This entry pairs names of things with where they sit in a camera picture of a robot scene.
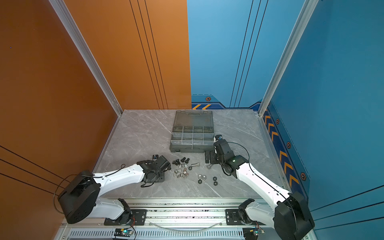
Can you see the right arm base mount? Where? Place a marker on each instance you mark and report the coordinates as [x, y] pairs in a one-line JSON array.
[[239, 216]]

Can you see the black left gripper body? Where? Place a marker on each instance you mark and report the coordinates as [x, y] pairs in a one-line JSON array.
[[160, 178]]

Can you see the aluminium corner post left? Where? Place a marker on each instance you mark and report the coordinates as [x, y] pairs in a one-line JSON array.
[[76, 36]]

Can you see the green circuit board right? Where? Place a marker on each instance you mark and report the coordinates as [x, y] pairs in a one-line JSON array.
[[252, 233]]

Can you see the green circuit board left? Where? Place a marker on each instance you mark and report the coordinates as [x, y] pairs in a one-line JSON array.
[[124, 234]]

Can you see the aluminium corner post right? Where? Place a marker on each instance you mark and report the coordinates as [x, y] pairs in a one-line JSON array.
[[295, 36]]

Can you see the green circuit board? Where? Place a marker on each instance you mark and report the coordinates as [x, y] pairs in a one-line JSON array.
[[124, 234], [252, 233]]

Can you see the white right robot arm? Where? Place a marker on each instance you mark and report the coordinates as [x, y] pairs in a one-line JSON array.
[[287, 213]]

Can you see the grey plastic organizer box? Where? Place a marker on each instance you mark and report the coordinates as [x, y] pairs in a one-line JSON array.
[[192, 132]]

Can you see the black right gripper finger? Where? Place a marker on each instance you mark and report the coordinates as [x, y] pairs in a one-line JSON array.
[[207, 157], [214, 157]]

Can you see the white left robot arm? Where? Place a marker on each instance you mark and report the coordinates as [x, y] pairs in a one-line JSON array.
[[83, 198]]

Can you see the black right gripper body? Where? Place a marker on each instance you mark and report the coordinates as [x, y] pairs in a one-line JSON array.
[[222, 160]]

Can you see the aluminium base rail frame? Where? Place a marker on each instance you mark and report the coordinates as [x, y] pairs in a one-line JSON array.
[[171, 219]]

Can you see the aluminium corner post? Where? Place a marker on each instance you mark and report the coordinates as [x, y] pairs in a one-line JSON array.
[[76, 36], [295, 36]]

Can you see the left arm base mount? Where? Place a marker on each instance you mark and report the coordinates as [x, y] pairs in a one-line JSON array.
[[129, 217]]

